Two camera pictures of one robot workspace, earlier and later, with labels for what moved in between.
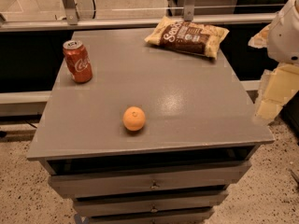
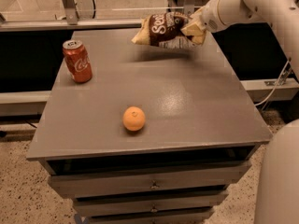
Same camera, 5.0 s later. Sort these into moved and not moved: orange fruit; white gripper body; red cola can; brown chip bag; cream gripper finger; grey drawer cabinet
Moved: cream gripper finger; brown chip bag; white gripper body
Not moved: orange fruit; grey drawer cabinet; red cola can
